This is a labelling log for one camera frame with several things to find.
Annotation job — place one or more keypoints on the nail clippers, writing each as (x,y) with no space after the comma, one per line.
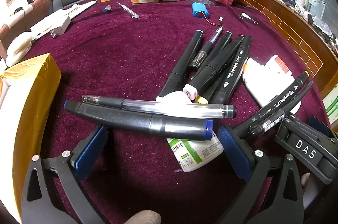
(248,18)

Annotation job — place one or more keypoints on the white bottle green label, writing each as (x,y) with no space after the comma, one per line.
(195,155)

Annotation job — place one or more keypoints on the white bottle red label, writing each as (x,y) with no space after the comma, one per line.
(280,66)

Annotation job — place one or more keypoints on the gold-edged white tray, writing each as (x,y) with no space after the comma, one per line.
(29,97)

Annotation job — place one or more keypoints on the brown armchair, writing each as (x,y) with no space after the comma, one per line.
(15,18)

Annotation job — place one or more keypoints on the clear black fountain pen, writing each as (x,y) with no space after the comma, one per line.
(207,48)

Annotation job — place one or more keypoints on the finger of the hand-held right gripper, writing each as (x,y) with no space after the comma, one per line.
(318,125)
(285,131)

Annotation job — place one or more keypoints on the white foam model plane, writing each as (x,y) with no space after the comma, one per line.
(60,20)

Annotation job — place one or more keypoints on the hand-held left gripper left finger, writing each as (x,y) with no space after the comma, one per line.
(89,152)

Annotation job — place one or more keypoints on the thin black pen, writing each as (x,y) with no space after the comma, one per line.
(301,97)

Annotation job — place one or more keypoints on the person's right hand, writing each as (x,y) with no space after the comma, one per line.
(305,180)

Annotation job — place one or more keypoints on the white round pads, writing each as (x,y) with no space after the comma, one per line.
(18,48)

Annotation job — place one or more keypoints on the black marker pink cap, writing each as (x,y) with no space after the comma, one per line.
(216,65)

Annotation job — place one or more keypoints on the wooden brick pattern cabinet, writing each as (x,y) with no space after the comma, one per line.
(290,28)

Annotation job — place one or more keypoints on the black marker white print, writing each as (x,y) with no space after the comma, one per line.
(235,65)

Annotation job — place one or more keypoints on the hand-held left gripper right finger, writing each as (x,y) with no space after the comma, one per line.
(233,152)

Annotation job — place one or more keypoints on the black marker light blue cap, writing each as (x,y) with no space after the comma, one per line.
(184,60)

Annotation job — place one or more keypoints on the black pen white label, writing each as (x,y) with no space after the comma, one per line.
(272,119)

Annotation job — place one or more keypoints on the clear gel pen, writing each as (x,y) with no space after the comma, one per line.
(163,107)

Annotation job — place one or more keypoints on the purple velvet tablecloth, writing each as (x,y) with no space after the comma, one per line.
(126,55)

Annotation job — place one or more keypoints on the blue battery pack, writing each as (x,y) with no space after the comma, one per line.
(200,10)

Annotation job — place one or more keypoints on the white bottle orange cap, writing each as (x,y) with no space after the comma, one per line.
(264,89)

